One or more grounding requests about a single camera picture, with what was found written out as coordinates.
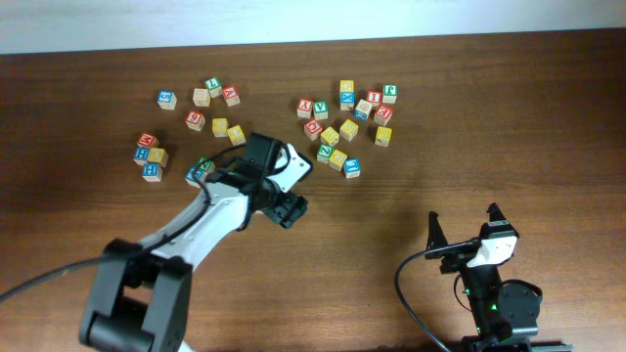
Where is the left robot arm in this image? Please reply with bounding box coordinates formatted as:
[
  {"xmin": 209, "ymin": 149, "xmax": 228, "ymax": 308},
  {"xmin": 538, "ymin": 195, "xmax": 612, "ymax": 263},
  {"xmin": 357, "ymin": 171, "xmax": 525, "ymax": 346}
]
[{"xmin": 78, "ymin": 141, "xmax": 313, "ymax": 352}]

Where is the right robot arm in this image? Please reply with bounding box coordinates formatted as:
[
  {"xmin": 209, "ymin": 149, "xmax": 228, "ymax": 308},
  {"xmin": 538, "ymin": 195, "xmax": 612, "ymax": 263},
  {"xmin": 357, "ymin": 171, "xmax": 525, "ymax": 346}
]
[{"xmin": 425, "ymin": 203, "xmax": 573, "ymax": 352}]

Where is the green Z block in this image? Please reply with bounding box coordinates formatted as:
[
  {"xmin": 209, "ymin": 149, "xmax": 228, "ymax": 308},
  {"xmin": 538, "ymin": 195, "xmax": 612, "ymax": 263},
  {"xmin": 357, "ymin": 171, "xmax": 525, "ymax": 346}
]
[{"xmin": 317, "ymin": 145, "xmax": 335, "ymax": 164}]

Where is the yellow block tilted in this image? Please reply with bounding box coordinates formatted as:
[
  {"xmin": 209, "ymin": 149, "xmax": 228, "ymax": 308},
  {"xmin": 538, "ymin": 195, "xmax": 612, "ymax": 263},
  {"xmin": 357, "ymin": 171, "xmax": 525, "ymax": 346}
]
[{"xmin": 227, "ymin": 125, "xmax": 246, "ymax": 147}]

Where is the green N block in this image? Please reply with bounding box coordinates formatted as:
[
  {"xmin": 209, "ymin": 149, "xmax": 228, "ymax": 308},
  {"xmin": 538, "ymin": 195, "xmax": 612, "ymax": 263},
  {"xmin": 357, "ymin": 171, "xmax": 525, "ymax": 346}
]
[{"xmin": 195, "ymin": 156, "xmax": 215, "ymax": 175}]

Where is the red Q block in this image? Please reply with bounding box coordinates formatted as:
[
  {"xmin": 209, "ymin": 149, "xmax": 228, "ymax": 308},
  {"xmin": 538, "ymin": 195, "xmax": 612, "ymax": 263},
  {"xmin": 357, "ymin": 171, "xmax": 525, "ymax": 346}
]
[{"xmin": 303, "ymin": 119, "xmax": 323, "ymax": 141}]

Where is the blue P block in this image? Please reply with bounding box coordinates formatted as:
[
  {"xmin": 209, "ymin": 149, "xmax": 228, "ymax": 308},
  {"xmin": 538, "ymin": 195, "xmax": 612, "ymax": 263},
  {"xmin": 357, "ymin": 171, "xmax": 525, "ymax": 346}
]
[{"xmin": 185, "ymin": 167, "xmax": 201, "ymax": 188}]

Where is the yellow block left pair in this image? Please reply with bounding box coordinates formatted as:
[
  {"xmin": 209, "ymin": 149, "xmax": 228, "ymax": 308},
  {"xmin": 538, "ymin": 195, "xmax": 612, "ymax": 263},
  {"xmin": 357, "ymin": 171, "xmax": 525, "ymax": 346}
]
[{"xmin": 211, "ymin": 117, "xmax": 229, "ymax": 138}]

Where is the blue lower right block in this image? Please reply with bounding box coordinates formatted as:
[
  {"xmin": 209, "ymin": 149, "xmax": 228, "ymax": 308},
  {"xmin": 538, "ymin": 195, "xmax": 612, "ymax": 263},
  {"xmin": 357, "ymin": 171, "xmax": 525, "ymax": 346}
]
[{"xmin": 343, "ymin": 158, "xmax": 361, "ymax": 179}]

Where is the red Y block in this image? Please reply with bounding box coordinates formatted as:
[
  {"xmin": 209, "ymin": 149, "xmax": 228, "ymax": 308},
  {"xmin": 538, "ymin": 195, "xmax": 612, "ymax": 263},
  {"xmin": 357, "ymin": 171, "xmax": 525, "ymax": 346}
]
[{"xmin": 296, "ymin": 99, "xmax": 313, "ymax": 118}]

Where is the green V block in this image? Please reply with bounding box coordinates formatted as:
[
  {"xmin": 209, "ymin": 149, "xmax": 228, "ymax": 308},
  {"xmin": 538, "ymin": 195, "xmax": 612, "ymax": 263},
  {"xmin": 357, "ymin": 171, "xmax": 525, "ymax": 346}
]
[{"xmin": 313, "ymin": 101, "xmax": 329, "ymax": 120}]

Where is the yellow U block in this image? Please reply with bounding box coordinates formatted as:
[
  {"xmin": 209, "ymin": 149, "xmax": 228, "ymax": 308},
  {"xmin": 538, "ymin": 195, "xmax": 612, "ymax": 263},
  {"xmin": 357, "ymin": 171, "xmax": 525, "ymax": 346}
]
[{"xmin": 339, "ymin": 119, "xmax": 359, "ymax": 142}]

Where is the red 6 block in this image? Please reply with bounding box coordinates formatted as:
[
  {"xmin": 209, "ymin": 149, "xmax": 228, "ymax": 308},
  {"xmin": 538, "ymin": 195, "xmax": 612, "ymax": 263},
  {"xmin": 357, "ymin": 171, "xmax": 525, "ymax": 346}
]
[{"xmin": 185, "ymin": 110, "xmax": 205, "ymax": 131}]

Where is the red A block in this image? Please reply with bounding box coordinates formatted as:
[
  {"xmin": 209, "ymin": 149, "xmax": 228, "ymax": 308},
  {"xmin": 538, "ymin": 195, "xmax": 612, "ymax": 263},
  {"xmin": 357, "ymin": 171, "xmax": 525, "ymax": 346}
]
[{"xmin": 222, "ymin": 86, "xmax": 241, "ymax": 107}]

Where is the plain wooden block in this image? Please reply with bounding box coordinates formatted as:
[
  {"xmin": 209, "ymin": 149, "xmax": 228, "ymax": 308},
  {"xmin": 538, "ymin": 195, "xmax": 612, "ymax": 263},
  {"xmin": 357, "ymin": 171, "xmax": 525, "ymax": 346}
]
[{"xmin": 193, "ymin": 88, "xmax": 211, "ymax": 108}]

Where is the yellow O block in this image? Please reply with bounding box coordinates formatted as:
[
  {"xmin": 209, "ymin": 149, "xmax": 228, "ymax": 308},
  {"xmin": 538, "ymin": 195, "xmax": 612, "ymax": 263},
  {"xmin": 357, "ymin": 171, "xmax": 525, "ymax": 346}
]
[{"xmin": 148, "ymin": 148, "xmax": 169, "ymax": 167}]

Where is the blue H block lower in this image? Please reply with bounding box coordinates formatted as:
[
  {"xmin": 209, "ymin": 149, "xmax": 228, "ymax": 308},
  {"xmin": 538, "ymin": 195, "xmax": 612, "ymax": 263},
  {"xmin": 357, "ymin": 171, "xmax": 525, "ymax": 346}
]
[{"xmin": 142, "ymin": 163, "xmax": 162, "ymax": 182}]

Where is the blue h block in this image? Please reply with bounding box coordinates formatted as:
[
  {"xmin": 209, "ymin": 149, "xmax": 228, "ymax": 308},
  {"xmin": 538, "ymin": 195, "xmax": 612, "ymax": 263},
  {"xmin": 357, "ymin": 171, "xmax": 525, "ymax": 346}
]
[
  {"xmin": 133, "ymin": 146, "xmax": 150, "ymax": 166},
  {"xmin": 142, "ymin": 163, "xmax": 162, "ymax": 182}
]

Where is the blue X block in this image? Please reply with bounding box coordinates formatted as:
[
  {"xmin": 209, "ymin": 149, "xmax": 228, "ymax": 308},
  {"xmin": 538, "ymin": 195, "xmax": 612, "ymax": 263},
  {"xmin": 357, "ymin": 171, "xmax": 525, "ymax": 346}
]
[{"xmin": 339, "ymin": 92, "xmax": 355, "ymax": 110}]

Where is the green T block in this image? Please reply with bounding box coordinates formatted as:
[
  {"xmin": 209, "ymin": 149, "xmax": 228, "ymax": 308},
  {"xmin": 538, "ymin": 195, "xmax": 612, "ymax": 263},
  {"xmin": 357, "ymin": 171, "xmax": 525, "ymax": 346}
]
[{"xmin": 204, "ymin": 77, "xmax": 223, "ymax": 98}]

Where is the blue side wooden block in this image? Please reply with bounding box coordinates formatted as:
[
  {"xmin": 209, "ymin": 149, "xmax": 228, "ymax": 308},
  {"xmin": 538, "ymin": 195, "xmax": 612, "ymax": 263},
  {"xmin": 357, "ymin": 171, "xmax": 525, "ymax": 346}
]
[{"xmin": 354, "ymin": 100, "xmax": 373, "ymax": 120}]

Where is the yellow top block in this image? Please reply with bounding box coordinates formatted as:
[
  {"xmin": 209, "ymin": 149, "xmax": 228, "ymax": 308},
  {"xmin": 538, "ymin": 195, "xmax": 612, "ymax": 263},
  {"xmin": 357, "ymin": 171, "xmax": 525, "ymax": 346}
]
[{"xmin": 339, "ymin": 79, "xmax": 355, "ymax": 93}]

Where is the blue H block upper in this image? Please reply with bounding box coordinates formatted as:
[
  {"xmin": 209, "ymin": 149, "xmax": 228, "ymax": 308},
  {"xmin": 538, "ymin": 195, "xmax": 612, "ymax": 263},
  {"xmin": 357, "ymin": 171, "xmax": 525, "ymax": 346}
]
[{"xmin": 133, "ymin": 146, "xmax": 150, "ymax": 166}]

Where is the red M block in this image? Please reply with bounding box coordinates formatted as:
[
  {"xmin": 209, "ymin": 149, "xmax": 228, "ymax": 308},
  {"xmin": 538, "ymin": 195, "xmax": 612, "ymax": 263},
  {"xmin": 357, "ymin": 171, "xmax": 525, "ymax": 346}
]
[{"xmin": 137, "ymin": 133, "xmax": 159, "ymax": 149}]

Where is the red E block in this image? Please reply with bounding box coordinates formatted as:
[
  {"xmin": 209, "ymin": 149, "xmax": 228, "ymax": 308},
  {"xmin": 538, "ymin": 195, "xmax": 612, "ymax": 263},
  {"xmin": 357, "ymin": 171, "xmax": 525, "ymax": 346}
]
[{"xmin": 374, "ymin": 105, "xmax": 393, "ymax": 126}]

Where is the blue 5 block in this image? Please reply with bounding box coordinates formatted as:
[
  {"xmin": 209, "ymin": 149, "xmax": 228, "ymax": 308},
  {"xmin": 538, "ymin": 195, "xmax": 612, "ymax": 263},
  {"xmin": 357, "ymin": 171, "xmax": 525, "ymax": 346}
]
[{"xmin": 157, "ymin": 90, "xmax": 177, "ymax": 110}]

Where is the red I block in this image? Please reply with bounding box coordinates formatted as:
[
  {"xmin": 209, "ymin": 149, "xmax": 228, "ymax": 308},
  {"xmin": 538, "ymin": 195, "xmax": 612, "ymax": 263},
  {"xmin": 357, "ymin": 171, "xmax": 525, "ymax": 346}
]
[{"xmin": 367, "ymin": 90, "xmax": 382, "ymax": 108}]

